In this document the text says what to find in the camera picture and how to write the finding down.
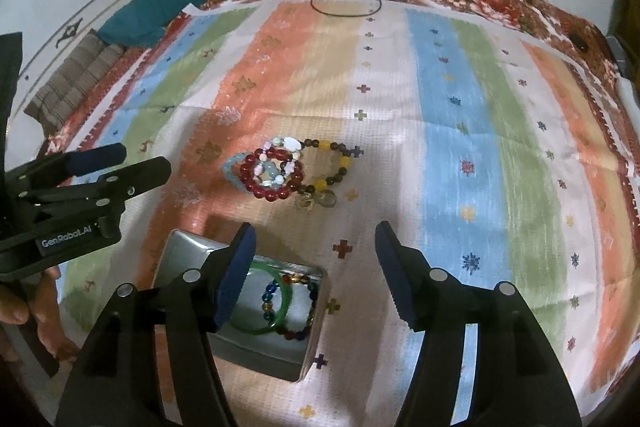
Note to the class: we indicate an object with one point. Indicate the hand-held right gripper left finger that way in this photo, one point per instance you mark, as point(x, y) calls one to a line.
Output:
point(235, 279)

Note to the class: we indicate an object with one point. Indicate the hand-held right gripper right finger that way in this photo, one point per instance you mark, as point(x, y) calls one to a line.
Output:
point(400, 279)

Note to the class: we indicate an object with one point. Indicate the small black object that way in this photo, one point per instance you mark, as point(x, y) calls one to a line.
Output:
point(580, 42)

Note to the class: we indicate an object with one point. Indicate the green bangle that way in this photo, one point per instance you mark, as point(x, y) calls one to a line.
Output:
point(287, 302)

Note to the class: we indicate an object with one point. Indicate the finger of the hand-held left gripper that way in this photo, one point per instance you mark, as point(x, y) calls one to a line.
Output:
point(97, 157)
point(135, 179)

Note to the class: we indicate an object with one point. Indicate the person's left hand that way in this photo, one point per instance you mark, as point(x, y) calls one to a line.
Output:
point(50, 322)

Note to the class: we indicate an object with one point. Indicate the metal tin box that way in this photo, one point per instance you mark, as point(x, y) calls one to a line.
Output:
point(187, 252)

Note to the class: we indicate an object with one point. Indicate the striped colourful blanket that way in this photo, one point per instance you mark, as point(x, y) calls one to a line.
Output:
point(450, 107)

